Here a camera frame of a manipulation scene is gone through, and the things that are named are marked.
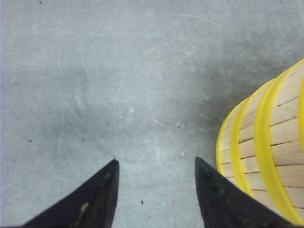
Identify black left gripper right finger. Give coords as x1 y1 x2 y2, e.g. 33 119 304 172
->
195 157 296 228

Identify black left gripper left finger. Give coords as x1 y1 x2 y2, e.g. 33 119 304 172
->
22 159 120 228

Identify bamboo steamer basket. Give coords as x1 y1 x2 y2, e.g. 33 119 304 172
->
254 60 304 225
239 79 281 215
216 98 254 197

